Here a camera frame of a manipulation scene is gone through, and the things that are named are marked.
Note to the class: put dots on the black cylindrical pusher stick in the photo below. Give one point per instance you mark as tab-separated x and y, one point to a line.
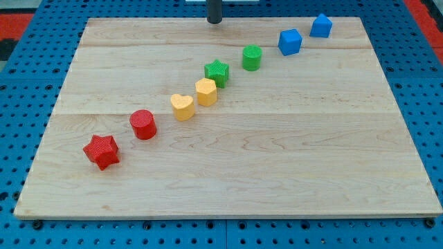
214	11

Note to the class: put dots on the green star block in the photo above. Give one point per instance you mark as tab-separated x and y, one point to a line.
217	71

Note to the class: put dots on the red star block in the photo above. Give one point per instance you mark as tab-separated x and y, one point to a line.
102	150

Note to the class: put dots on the green cylinder block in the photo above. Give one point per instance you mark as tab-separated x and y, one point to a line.
251	57

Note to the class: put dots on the yellow hexagon block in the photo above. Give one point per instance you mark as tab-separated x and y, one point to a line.
206	92

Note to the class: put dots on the blue cube block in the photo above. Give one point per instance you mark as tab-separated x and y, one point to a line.
290	42

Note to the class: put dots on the yellow heart block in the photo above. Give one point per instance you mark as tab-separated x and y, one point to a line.
183	106

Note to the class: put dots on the blue pentagon block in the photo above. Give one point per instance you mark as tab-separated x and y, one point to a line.
321	26

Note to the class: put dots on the red cylinder block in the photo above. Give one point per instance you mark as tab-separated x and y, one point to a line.
143	124

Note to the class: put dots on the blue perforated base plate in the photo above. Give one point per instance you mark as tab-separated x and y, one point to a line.
32	78

